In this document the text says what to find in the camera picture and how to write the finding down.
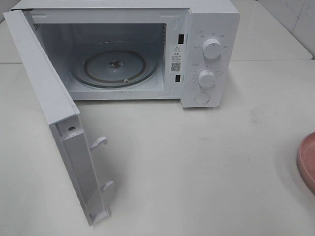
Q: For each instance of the white microwave oven body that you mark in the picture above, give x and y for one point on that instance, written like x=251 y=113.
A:
x=178 y=27

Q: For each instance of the pink round plate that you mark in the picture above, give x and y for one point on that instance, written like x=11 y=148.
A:
x=306 y=161

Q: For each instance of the glass microwave turntable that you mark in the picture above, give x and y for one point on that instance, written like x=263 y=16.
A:
x=114 y=65

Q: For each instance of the white microwave door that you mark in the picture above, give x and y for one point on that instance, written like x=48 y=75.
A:
x=62 y=115

